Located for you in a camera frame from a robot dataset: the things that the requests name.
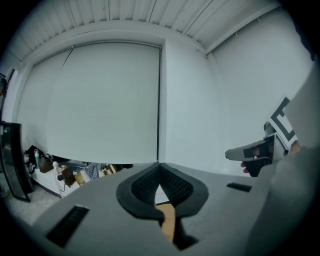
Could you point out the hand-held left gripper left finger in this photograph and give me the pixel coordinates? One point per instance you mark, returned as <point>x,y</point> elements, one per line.
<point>100,212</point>

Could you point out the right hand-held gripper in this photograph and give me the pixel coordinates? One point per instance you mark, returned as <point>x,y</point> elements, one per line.
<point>283,125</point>

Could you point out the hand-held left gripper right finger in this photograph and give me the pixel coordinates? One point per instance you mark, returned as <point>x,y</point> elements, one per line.
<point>220,212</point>

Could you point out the person's right forearm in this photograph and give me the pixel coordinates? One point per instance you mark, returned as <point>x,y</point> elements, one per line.
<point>295,147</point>

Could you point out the person's right hand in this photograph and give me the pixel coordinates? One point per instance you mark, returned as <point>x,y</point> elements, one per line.
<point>245,167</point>

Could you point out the yellow bag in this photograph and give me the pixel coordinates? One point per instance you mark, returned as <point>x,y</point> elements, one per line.
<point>81,178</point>

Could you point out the patterned blue white bag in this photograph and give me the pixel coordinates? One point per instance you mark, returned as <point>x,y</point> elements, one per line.
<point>92,170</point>

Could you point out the beige handbag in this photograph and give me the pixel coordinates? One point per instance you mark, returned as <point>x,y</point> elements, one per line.
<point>108,170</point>

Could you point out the brown leather bag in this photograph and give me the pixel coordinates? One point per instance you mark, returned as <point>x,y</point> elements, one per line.
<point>68,176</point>

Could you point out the dark handbag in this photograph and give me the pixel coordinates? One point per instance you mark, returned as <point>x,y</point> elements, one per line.
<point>46,163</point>

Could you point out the person's white shirt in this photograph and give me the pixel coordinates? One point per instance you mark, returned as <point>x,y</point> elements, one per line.
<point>295,200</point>

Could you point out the green water bottle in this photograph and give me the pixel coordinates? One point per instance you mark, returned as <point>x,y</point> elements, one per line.
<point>37,157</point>

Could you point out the black backpack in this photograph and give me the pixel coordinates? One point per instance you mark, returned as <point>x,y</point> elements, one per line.
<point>30,160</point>

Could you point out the black cabinet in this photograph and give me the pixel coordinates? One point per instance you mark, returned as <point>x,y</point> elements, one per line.
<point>13,162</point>

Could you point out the white roller blind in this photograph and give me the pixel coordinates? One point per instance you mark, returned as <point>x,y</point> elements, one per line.
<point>100,105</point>

